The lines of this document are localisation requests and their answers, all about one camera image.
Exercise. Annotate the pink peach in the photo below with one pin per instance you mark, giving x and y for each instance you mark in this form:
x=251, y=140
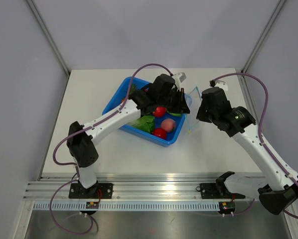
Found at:
x=168, y=125

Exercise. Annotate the clear zip top bag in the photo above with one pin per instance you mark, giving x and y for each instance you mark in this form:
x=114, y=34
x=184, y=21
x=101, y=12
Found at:
x=193, y=100

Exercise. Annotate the white slotted cable duct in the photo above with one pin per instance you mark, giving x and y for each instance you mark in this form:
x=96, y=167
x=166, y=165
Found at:
x=127, y=206

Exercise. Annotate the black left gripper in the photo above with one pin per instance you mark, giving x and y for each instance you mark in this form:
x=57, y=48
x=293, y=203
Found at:
x=181, y=106

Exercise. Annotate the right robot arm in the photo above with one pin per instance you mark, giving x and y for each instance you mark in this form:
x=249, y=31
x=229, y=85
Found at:
x=279, y=189

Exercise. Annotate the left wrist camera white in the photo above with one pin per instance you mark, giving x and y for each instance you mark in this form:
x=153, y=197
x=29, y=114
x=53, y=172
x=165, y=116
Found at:
x=179, y=78

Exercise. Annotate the red apple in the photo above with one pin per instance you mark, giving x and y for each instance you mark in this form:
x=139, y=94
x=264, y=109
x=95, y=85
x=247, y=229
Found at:
x=159, y=112

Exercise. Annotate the orange pineapple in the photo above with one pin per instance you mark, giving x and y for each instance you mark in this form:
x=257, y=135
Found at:
x=132, y=89

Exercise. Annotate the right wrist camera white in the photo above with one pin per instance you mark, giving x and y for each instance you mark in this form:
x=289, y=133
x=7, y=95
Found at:
x=220, y=84

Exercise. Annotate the green lettuce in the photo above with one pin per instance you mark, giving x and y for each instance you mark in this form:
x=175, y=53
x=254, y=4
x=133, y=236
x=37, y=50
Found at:
x=145, y=123

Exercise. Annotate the red tomato front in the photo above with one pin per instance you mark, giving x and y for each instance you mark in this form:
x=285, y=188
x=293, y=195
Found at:
x=160, y=133

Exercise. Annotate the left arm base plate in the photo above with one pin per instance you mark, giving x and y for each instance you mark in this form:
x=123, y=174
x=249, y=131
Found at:
x=99, y=190

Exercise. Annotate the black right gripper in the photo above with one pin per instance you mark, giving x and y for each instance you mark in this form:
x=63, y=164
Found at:
x=201, y=115

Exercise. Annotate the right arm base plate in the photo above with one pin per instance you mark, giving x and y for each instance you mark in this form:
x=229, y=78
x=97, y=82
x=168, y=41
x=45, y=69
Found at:
x=217, y=189

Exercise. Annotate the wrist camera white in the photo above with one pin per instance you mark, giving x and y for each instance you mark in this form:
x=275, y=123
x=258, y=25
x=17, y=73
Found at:
x=179, y=78
x=220, y=84

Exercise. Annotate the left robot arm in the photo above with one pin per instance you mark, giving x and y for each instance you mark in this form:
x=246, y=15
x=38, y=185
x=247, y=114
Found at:
x=83, y=139

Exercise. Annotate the aluminium mounting rail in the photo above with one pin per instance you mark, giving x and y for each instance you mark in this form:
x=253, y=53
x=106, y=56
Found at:
x=133, y=187

